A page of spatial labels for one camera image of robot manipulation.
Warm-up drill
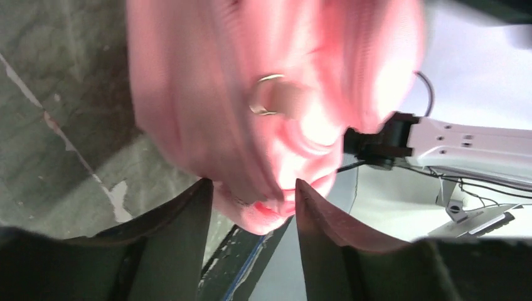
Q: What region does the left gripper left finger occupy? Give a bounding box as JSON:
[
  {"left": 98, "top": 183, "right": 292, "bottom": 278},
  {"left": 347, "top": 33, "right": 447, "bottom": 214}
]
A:
[{"left": 1, "top": 179, "right": 213, "bottom": 301}]

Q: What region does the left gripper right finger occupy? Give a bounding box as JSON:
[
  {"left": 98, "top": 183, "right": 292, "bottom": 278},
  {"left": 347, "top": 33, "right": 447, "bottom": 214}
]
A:
[{"left": 295, "top": 179, "right": 531, "bottom": 300}]

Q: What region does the pink backpack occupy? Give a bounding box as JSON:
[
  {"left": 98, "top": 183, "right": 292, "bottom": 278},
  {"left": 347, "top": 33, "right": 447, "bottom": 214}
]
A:
[{"left": 126, "top": 0, "right": 425, "bottom": 235}]

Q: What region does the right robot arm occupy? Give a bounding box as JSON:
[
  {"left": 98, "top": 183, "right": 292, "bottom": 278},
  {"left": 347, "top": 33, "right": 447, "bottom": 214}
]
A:
[{"left": 344, "top": 112, "right": 531, "bottom": 191}]

